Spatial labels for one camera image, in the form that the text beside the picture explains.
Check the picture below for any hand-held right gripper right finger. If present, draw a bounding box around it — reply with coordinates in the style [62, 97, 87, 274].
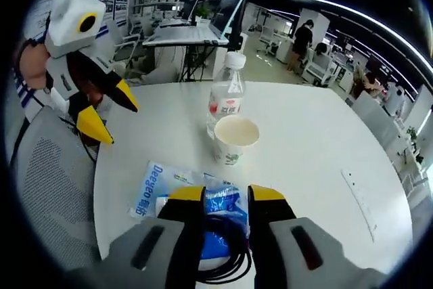
[246, 183, 390, 289]

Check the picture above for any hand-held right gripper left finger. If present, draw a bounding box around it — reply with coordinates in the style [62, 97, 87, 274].
[66, 185, 208, 289]

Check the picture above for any black cable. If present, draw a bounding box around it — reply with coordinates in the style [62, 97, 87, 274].
[198, 214, 254, 284]

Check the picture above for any blue wet wipes packet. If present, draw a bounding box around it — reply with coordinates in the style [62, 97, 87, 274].
[129, 160, 252, 261]

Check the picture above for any white paper cup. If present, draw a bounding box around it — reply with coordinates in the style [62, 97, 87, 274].
[214, 114, 260, 167]

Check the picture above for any clear plastic water bottle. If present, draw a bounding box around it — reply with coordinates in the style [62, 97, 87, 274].
[206, 51, 247, 141]

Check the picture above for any person's left hand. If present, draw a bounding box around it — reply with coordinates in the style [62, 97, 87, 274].
[18, 43, 51, 91]

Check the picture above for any white office chair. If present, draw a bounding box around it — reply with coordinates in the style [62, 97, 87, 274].
[303, 45, 340, 86]
[106, 20, 142, 64]

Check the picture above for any grey mesh chair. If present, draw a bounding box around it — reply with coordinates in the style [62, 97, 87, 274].
[9, 106, 102, 265]

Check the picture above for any person's white striped clothing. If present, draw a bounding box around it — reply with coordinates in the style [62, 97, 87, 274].
[12, 65, 47, 124]

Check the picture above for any white table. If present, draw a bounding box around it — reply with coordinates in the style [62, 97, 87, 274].
[91, 81, 415, 289]

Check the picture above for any green potted plant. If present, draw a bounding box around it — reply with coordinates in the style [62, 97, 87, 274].
[405, 126, 426, 165]
[195, 6, 213, 20]

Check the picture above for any open laptop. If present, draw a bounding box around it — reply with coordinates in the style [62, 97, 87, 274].
[141, 0, 258, 47]

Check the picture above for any ceiling light strip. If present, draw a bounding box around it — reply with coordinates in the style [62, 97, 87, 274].
[283, 0, 433, 73]

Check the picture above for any white table cable cover plate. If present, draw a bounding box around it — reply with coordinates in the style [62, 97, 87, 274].
[340, 168, 380, 244]

